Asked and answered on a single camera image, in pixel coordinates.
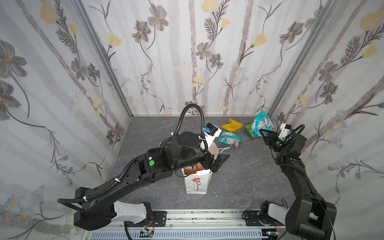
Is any teal snack packet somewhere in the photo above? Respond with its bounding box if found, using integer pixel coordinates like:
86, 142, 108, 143
219, 132, 244, 148
251, 111, 274, 137

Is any white printed paper bag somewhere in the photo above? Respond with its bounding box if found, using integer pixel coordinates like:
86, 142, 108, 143
181, 143, 231, 195

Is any yellow snack packet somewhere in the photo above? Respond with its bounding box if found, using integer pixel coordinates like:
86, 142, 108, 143
221, 119, 244, 133

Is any orange snack packet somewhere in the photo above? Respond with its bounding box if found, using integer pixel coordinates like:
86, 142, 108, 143
183, 163, 205, 175

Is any green snack packet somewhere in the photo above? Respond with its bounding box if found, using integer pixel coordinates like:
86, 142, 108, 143
243, 123, 259, 139

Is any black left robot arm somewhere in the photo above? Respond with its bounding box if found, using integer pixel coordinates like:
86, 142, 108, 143
57, 132, 230, 231

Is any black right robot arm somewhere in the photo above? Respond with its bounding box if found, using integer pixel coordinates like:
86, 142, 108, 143
242, 125, 337, 240

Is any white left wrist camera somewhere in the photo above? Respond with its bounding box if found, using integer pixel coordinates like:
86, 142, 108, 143
204, 123, 222, 148

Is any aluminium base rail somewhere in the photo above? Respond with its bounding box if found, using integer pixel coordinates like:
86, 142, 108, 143
80, 209, 289, 232

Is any white slotted cable duct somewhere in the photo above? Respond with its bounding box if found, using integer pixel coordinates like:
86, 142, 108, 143
90, 229, 268, 240

